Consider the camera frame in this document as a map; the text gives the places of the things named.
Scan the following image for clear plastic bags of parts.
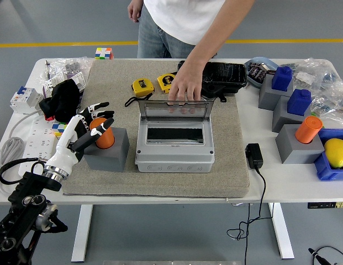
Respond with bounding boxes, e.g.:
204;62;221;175
35;56;94;94

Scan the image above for yellow tape measure black strap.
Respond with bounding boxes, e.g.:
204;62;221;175
124;78;155;108

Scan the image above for grey block with round hole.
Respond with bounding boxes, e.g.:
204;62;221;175
82;127;130;173

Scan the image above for light blue bowl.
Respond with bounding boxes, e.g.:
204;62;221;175
244;56;279;89

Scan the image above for dark snack packets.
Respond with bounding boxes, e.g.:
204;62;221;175
247;62;271;82

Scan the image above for black probe with cable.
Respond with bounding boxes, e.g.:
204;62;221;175
308;246;343;265

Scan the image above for person's right hand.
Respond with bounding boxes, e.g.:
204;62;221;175
127;0;143;23

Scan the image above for blue storage bin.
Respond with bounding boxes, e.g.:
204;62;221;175
314;128;343;182

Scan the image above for smoky transparent box lid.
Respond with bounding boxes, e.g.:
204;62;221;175
137;99;215;123

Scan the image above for white blue circuit breaker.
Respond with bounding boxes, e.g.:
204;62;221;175
9;86;44;114

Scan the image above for orange cylinder battery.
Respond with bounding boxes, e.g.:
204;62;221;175
89;118;116;149
294;115;324;145

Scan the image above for black cloth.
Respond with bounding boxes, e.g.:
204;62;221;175
38;79;81;123

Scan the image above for grey block holder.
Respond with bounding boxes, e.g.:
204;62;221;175
272;95;313;133
275;124;325;165
258;74;295;111

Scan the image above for black power adapter with cord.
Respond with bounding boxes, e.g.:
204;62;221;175
225;142;275;265

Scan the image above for person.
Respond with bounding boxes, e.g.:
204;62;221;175
126;0;256;115

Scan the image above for blue bottle-shaped block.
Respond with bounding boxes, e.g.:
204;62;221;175
271;65;294;92
287;88;312;116

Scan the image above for colourful puzzle cube white cross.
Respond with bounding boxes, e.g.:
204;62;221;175
94;47;115;60

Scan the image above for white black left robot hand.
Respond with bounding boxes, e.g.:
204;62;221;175
45;101;116;176

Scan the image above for white power strip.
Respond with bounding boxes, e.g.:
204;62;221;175
18;114;61;177

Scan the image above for black table control panel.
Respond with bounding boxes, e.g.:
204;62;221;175
307;202;343;209

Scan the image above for clear plastic bags of components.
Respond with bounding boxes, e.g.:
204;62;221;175
291;57;343;129

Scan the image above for grey-brown mat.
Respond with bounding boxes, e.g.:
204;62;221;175
58;59;250;198

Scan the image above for white table leg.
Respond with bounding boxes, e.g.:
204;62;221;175
71;204;94;263
267;203;295;259

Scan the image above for white switch panel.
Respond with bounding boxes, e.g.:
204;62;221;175
66;72;87;91

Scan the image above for grey electrical enclosure box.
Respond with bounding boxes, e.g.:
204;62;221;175
134;120;215;174

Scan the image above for black plastic case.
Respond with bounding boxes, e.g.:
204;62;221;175
177;60;248;103

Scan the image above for yellow lemon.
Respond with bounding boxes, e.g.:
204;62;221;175
324;138;343;169

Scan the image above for person's left hand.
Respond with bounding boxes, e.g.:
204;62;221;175
168;60;208;115

